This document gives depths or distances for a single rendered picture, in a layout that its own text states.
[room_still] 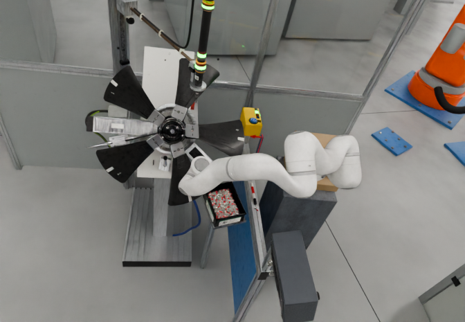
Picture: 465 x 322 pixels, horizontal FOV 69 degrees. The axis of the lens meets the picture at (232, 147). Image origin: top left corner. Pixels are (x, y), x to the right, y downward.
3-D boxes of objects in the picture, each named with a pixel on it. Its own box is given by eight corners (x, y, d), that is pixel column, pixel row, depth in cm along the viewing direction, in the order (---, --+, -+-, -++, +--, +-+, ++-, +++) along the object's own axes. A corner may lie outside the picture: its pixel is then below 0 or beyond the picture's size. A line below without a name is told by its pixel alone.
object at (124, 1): (115, 9, 172) (114, -8, 166) (128, 7, 176) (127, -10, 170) (124, 18, 167) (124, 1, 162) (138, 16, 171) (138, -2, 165)
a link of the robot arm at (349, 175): (338, 148, 166) (364, 144, 142) (342, 187, 164) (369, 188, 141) (314, 150, 164) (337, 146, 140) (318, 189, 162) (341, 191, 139)
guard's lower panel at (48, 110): (16, 162, 270) (-24, 61, 208) (321, 177, 317) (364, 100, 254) (14, 165, 268) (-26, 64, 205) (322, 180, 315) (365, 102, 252)
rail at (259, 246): (239, 144, 222) (241, 135, 217) (244, 145, 223) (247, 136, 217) (257, 280, 159) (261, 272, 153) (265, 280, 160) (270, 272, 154)
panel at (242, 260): (225, 208, 265) (241, 149, 220) (226, 208, 265) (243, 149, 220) (234, 320, 208) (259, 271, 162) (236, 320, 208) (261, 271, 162)
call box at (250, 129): (239, 120, 210) (242, 106, 203) (254, 121, 212) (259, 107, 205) (241, 137, 199) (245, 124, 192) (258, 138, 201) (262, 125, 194)
